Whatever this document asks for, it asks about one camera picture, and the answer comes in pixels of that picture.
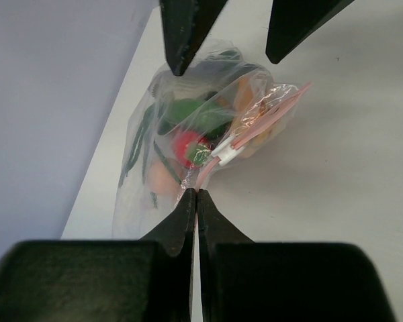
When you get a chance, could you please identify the grey toy fish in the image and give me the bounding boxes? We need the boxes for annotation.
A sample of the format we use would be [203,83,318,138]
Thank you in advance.
[148,70,218,99]

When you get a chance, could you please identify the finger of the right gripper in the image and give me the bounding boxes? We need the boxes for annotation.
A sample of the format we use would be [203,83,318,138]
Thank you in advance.
[265,0,353,64]
[159,0,227,76]

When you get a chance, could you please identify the orange toy food piece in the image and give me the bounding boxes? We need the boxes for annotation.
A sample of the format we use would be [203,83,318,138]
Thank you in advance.
[228,76,287,159]

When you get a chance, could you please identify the red toy chili pepper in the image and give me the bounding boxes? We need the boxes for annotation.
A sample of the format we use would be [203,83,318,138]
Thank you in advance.
[172,131,211,169]

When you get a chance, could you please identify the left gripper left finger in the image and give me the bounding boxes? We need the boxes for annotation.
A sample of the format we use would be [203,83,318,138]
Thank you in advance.
[141,189,197,321]

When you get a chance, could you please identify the clear zip top bag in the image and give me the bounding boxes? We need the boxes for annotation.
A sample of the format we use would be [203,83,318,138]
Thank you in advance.
[112,40,309,239]

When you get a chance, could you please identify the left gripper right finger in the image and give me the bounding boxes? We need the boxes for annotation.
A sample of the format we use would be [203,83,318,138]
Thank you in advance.
[197,189,254,321]

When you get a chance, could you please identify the green toy scallion strands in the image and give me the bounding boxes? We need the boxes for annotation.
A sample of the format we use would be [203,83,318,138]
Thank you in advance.
[115,99,187,213]

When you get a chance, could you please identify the peach toy food piece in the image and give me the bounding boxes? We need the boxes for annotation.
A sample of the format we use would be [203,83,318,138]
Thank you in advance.
[146,160,181,196]

